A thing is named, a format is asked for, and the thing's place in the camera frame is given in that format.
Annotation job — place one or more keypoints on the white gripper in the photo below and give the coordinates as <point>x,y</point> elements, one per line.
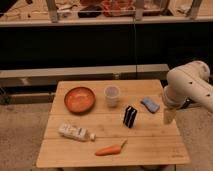
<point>169,115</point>

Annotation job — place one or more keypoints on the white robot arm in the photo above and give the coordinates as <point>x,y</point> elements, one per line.
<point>187,81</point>

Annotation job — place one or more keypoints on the blue sponge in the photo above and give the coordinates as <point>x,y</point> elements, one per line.
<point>150,104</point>

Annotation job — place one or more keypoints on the clear plastic cup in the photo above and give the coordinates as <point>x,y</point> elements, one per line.
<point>112,95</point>

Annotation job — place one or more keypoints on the orange carrot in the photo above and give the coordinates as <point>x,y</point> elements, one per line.
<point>111,150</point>

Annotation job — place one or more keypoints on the orange plate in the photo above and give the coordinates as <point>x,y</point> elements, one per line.
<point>79,99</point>

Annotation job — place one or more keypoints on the white plastic bottle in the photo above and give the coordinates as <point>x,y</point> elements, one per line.
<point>76,133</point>

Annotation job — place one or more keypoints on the wooden shelf with clutter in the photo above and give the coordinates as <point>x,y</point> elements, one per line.
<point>26,13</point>

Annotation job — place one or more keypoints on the grey metal bench rail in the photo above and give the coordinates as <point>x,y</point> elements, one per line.
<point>51,76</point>

